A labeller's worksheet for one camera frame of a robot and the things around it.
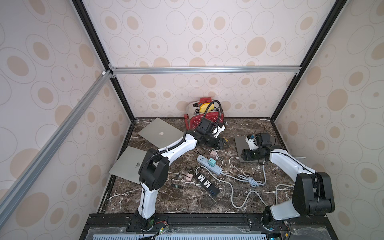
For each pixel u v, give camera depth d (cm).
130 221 74
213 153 97
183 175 88
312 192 43
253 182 83
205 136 74
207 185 84
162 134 109
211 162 88
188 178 87
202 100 101
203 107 108
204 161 94
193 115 102
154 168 50
